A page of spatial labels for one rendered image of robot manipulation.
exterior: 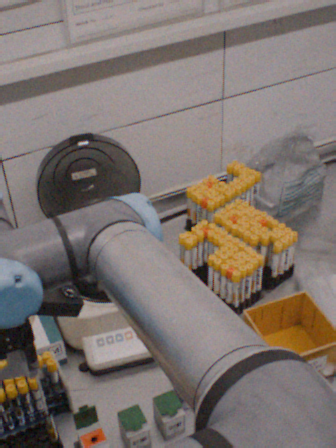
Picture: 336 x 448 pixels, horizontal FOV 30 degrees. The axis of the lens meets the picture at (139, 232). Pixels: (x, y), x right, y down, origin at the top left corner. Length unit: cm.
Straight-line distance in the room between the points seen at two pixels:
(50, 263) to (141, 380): 59
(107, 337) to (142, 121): 49
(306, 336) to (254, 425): 92
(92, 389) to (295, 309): 41
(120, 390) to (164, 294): 69
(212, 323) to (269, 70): 110
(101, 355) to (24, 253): 58
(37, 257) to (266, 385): 32
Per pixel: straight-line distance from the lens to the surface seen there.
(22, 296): 65
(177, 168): 152
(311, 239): 150
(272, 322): 125
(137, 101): 138
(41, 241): 66
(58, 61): 124
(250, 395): 41
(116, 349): 121
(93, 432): 107
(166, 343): 50
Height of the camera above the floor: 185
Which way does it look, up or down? 41 degrees down
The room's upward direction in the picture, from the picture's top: 4 degrees counter-clockwise
